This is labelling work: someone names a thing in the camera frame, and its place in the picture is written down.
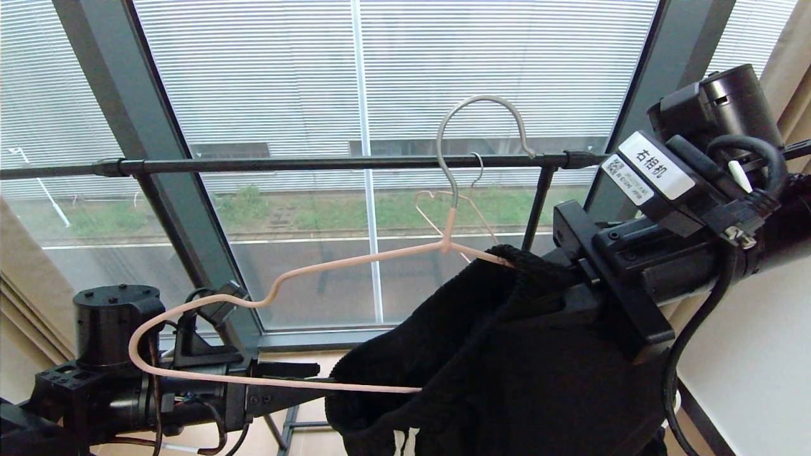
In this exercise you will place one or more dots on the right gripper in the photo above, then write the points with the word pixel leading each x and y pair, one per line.
pixel 633 266

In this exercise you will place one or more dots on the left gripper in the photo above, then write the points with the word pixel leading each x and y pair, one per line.
pixel 215 399

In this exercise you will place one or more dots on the black garment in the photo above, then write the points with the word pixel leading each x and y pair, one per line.
pixel 507 380

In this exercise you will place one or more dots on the pink clothes hanger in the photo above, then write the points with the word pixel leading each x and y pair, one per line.
pixel 481 168
pixel 449 228

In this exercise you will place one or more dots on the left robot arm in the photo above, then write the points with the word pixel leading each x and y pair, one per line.
pixel 114 316

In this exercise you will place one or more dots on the black clothes rack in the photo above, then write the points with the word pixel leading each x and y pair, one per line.
pixel 317 164

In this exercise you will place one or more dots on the beige curtain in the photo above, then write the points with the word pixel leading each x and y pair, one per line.
pixel 25 266
pixel 792 63

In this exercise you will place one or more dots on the window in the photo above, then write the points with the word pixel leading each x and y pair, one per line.
pixel 253 76

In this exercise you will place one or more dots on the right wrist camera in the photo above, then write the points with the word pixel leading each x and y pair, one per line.
pixel 652 168

